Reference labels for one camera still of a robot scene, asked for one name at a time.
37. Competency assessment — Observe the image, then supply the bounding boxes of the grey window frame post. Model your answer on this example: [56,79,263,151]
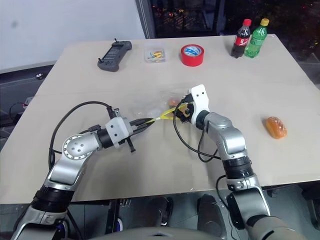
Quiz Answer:
[135,0,157,40]

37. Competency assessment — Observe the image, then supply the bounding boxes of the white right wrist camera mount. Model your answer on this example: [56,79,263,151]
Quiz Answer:
[187,84,211,120]

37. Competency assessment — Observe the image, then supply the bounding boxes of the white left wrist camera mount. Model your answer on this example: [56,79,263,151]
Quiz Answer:
[104,116,132,147]

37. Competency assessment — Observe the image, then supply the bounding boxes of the green soda bottle yellow cap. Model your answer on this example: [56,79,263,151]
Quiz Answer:
[243,18,270,60]

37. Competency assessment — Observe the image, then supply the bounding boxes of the grey robot torso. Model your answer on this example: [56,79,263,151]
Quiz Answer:
[91,226,253,240]

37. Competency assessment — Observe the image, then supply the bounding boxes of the clear plastic box small parts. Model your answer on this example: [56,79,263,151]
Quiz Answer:
[143,42,168,64]

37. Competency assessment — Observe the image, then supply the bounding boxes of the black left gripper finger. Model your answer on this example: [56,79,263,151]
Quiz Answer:
[130,122,152,136]
[130,117,154,126]

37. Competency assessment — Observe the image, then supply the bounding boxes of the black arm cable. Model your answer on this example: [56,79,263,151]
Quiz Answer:
[172,100,222,164]
[48,100,114,173]

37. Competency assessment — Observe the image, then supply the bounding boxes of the clear plastic bag yellow handle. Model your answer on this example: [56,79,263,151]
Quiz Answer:
[127,87,194,124]

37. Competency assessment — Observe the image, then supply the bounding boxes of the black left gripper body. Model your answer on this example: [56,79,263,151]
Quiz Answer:
[117,120,137,154]

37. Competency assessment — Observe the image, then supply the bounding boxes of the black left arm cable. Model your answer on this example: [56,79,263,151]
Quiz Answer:
[48,100,114,173]

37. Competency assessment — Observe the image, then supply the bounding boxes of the cola bottle red cap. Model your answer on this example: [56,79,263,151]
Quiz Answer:
[230,18,252,59]

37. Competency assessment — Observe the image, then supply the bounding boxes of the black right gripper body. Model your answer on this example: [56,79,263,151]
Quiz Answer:
[175,92,198,125]

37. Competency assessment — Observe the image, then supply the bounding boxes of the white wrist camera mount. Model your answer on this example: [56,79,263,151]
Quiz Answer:
[187,84,211,120]
[104,116,132,147]

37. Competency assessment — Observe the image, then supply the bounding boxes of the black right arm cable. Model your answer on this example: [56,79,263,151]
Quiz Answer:
[172,100,222,164]

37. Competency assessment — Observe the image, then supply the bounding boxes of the red tape roll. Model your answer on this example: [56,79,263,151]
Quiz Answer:
[180,44,205,68]

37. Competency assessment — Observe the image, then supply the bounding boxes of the black floor cable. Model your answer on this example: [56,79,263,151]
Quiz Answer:
[7,101,27,123]

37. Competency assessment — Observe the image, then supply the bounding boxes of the dark rounded shape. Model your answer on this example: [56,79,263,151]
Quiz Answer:
[196,193,226,238]
[147,196,175,230]

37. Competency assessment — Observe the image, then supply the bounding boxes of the dark grey remote controller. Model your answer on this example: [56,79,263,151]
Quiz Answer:
[96,38,133,73]

